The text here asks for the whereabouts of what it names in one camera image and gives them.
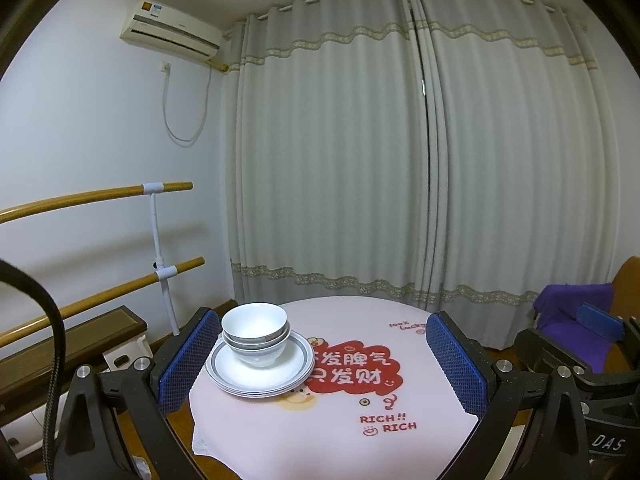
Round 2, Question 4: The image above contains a brown wooden cabinet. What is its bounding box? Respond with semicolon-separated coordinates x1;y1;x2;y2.
0;305;149;441

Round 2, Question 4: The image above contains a white barre stand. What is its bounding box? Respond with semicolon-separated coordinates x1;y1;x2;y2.
142;182;181;338

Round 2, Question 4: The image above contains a brown chair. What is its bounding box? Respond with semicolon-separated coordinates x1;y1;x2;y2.
530;255;640;376

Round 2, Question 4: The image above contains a long wooden barre bar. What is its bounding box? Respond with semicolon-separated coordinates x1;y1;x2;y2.
0;181;194;226

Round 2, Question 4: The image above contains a white air conditioner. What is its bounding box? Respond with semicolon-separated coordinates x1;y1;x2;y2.
119;0;222;66

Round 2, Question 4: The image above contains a white plastic stool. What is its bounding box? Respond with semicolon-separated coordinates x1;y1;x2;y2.
101;337;149;372

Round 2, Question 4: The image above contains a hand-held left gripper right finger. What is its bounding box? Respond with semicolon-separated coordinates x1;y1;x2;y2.
425;310;591;480

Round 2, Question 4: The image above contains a wooden ballet barre stand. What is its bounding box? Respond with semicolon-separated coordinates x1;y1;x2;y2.
0;256;206;346

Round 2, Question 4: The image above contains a purple cloth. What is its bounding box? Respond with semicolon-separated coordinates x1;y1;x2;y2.
531;283;623;373

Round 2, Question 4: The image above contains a white lace undercloth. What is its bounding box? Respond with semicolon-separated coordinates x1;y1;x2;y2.
191;410;221;461

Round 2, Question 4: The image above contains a black cable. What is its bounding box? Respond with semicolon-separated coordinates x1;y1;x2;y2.
0;259;68;480

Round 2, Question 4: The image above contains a round table, pink printed cloth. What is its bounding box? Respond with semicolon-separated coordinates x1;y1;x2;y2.
189;296;483;461

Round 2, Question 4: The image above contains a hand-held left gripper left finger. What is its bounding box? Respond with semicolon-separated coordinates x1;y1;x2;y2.
52;306;223;480

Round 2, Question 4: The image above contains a white power cord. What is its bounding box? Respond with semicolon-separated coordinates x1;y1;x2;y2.
161;62;213;148

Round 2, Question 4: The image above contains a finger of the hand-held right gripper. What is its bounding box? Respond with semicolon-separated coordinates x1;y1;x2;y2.
515;328;601;391
575;302;640;348

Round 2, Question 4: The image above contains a white plate grey rim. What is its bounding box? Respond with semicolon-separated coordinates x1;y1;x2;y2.
215;365;313;400
206;331;315;392
210;360;315;396

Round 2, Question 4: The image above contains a white bowl grey band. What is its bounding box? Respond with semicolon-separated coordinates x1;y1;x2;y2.
225;335;290;368
222;327;291;352
221;302;289;342

